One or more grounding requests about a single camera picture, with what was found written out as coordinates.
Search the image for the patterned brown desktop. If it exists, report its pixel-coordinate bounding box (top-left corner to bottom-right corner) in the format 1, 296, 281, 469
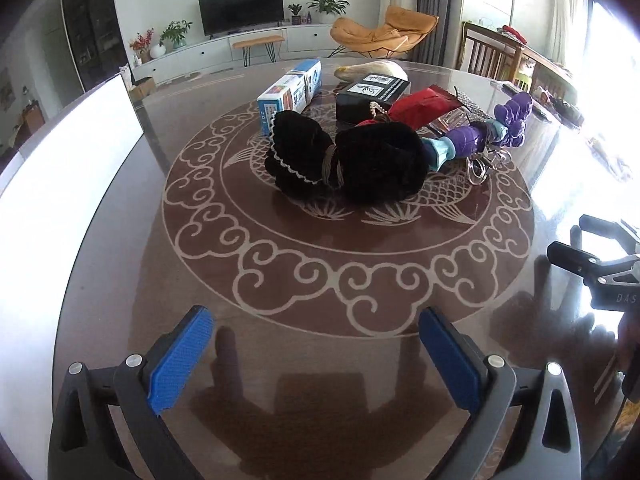
50, 56, 640, 480

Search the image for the leafy potted plant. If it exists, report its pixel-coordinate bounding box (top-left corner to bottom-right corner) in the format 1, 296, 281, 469
160, 20, 193, 51

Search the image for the large green potted plant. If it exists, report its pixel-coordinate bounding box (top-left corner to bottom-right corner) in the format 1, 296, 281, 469
306, 0, 350, 25

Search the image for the white tv cabinet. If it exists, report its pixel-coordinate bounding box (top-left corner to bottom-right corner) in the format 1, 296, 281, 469
132, 24, 346, 81

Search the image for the dark glass cabinet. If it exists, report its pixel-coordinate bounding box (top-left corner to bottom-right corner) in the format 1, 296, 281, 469
61, 0, 126, 92

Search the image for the red flower vase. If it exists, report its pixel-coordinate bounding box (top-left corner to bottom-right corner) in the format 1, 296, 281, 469
129, 29, 155, 65

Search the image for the black rectangular box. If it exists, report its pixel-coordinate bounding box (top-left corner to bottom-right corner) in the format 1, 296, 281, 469
335, 73, 411, 123

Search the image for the cardboard box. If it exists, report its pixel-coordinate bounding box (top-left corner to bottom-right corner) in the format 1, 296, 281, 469
127, 76, 156, 100

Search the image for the orange lounge chair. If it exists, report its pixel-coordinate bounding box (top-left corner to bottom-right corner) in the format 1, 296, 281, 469
330, 6, 440, 58

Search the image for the silver metal wire clip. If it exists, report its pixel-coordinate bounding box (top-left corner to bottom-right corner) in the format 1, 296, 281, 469
467, 152, 511, 186

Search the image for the white round pouch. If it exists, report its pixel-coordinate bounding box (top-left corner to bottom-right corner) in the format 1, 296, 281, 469
334, 60, 408, 81

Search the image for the wooden bench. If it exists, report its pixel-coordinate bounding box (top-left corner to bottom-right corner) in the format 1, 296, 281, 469
231, 35, 286, 67

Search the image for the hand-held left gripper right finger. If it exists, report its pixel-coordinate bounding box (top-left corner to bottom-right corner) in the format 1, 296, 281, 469
418, 306, 583, 480

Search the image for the wooden dining table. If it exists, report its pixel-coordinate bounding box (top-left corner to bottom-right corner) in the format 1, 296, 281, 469
500, 35, 576, 101

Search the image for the black television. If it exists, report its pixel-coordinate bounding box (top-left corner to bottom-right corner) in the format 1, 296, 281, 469
198, 0, 284, 37

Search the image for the black velvet bow hair clip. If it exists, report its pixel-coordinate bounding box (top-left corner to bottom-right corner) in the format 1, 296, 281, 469
264, 110, 431, 205

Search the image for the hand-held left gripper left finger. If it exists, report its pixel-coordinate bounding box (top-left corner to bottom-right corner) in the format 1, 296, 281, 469
47, 304, 216, 480

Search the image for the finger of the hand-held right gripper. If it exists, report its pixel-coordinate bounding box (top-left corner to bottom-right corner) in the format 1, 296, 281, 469
546, 241, 640, 286
571, 214, 640, 256

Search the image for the blue toothpaste box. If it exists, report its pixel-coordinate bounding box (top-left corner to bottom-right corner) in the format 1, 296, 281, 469
257, 59, 322, 136

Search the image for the red packet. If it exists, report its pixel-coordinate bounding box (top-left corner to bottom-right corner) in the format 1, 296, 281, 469
357, 87, 461, 136

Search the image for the wooden chair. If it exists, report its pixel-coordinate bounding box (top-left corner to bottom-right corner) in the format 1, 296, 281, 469
460, 21, 516, 78

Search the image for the silver glitter hair comb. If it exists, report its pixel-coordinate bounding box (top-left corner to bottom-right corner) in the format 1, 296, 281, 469
452, 87, 488, 123

